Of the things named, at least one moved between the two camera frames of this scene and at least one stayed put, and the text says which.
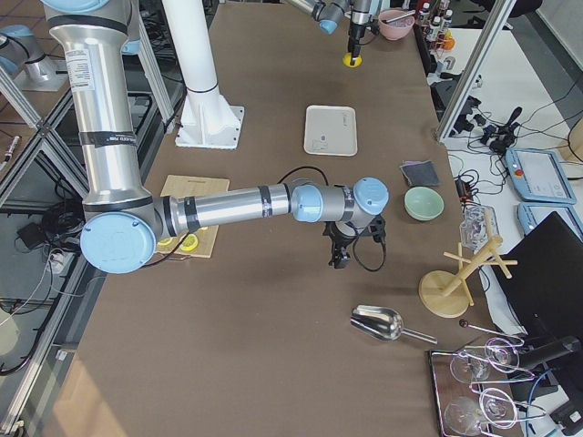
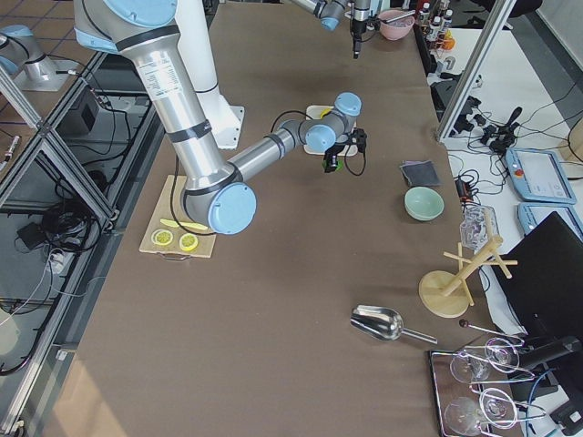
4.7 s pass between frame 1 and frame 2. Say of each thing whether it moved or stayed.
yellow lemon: moved
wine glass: stayed
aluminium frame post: stayed
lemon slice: stayed
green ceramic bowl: stayed
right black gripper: moved
